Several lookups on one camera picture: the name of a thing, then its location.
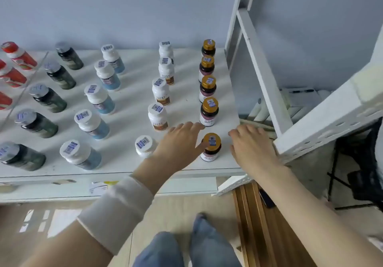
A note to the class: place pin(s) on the black tripod stand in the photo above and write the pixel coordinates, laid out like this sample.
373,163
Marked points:
365,180

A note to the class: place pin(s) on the white metal shelf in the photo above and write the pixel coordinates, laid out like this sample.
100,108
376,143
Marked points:
185,102

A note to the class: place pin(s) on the small paper label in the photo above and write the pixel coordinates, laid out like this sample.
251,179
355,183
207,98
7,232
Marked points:
98,187

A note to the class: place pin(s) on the white notepad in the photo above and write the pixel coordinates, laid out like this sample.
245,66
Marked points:
299,98

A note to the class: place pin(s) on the white knit wristband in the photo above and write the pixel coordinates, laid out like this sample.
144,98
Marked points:
116,213

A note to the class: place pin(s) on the white cap blue bottle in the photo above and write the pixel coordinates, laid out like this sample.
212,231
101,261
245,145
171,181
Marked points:
89,123
112,57
77,154
98,97
106,75

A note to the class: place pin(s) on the person's blue jeans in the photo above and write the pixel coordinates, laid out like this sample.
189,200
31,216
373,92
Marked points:
209,245

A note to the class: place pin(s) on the person's right hand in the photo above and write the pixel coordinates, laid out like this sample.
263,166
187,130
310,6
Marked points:
254,150

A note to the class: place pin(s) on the white radiator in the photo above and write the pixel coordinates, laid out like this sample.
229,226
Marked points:
263,111

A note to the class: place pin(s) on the black phone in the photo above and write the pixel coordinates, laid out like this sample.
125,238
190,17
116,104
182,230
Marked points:
267,199

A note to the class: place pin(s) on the silver cap green bottle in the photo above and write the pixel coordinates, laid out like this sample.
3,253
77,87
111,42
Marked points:
36,123
48,98
69,56
22,156
60,75

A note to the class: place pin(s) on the person's left forearm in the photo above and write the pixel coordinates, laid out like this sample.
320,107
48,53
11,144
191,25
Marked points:
149,174

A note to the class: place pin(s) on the person's left hand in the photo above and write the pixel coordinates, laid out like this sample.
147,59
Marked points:
176,147

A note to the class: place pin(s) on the person's right forearm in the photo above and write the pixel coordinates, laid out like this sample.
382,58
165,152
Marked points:
299,216

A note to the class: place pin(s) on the person's dark shoe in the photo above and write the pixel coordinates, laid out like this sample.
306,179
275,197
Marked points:
201,216

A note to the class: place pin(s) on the black pen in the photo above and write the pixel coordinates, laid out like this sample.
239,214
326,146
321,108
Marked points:
302,91

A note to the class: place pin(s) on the row of red-capped orange bottles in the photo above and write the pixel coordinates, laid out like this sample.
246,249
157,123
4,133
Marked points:
15,96

